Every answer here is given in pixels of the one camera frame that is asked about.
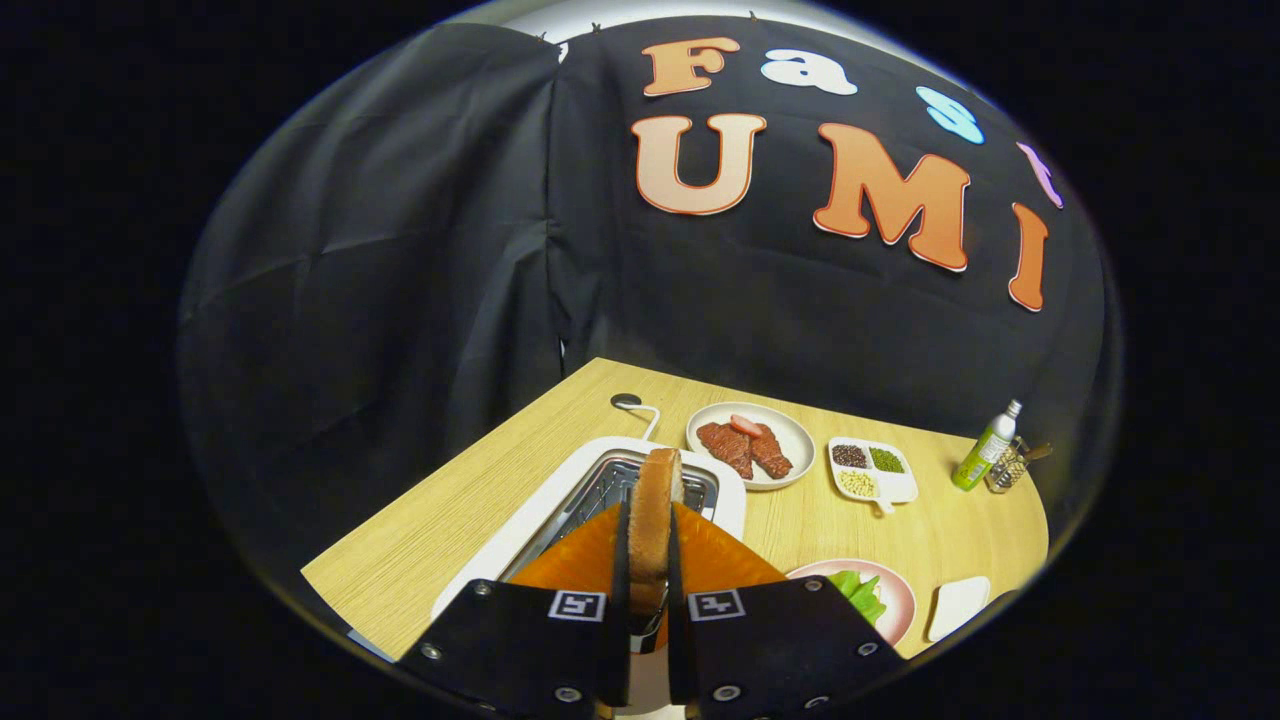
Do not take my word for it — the brown meat piece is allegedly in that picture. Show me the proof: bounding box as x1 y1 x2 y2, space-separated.
696 421 755 481
748 424 794 480

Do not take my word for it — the metal wire utensil basket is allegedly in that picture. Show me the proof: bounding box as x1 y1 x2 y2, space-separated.
985 437 1036 495

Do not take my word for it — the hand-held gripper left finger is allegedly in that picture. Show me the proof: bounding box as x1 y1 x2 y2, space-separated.
396 500 633 720

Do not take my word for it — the white toaster cable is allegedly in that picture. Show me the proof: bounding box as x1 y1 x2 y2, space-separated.
610 393 663 443

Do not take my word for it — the white toaster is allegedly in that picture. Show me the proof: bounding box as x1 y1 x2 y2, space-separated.
430 436 748 713

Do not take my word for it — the white round plate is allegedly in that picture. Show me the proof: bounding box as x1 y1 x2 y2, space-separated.
686 402 817 492

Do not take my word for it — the green silver bottle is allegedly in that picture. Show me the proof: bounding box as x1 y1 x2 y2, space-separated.
951 399 1024 492

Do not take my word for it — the green lettuce leaf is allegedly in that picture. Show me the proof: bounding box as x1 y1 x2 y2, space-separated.
826 570 888 628

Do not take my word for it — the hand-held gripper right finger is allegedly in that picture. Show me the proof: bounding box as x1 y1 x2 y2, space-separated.
666 502 907 720

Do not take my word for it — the white divided dish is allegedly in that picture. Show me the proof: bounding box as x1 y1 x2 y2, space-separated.
828 436 919 515

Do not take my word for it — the white square plate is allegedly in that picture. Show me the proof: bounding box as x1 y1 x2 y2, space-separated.
926 576 992 643

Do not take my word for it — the pink round plate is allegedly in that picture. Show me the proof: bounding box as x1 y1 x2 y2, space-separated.
785 558 917 648

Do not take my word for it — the toasted bread slice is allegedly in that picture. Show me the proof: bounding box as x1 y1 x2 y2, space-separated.
627 447 685 616

